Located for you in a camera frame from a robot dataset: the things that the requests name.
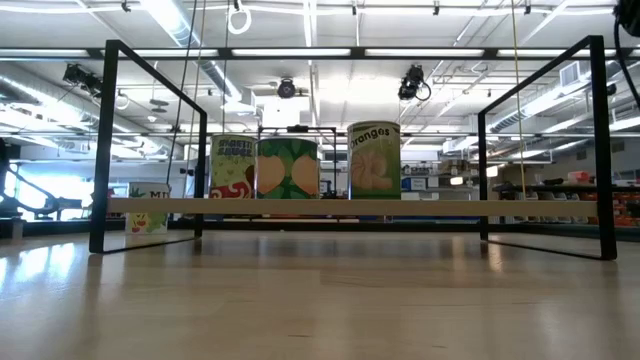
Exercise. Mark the spaghetti sauce can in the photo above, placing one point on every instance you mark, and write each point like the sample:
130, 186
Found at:
230, 165

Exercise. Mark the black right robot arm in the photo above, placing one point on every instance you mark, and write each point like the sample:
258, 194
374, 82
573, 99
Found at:
630, 15

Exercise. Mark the silver ceiling air duct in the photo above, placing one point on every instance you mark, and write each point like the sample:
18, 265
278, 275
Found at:
172, 20

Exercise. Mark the black-framed wooden shelf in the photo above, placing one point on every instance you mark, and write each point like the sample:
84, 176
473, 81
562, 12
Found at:
350, 207

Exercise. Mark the black ceiling-mounted camera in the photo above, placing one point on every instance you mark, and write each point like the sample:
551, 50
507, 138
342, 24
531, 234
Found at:
82, 80

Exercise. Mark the round black ceiling device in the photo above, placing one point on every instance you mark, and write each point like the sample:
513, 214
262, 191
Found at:
286, 88

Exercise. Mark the green peach can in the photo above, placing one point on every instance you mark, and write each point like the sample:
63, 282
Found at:
287, 170

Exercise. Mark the long overhead light bar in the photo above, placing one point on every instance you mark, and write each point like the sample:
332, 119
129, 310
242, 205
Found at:
290, 52

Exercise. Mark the background storage shelf unit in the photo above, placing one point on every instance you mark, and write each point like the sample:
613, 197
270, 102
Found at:
550, 189

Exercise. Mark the pink plastic container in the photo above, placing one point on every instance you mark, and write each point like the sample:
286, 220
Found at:
579, 177

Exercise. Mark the black table border rail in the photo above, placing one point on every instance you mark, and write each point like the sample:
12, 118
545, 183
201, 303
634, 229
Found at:
350, 226

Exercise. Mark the white air vent grille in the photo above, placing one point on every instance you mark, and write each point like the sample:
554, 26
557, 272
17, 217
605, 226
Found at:
570, 75

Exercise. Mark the orange red storage bins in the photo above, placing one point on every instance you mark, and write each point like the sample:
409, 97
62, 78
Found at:
627, 210

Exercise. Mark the black background robot arm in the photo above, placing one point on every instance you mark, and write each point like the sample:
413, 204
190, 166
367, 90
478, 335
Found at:
55, 203

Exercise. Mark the mixed fruit can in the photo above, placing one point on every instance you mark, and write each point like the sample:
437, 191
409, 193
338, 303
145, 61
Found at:
150, 190

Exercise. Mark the green oranges can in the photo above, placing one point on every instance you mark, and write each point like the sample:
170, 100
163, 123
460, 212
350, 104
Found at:
374, 165

